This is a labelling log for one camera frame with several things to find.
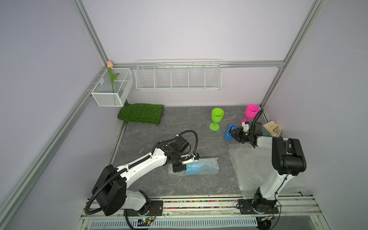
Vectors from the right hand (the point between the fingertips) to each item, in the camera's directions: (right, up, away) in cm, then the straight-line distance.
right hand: (229, 131), depth 99 cm
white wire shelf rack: (-35, +40, +1) cm, 53 cm away
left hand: (-32, -17, -18) cm, 41 cm away
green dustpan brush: (+27, -1, +4) cm, 27 cm away
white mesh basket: (-77, +23, -20) cm, 83 cm away
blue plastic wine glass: (-20, -19, -18) cm, 33 cm away
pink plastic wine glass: (+14, +13, -2) cm, 19 cm away
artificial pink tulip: (-77, +36, -8) cm, 86 cm away
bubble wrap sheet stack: (+11, -20, -12) cm, 25 cm away
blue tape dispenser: (-1, -3, 0) cm, 3 cm away
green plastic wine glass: (-10, +11, -5) cm, 15 cm away
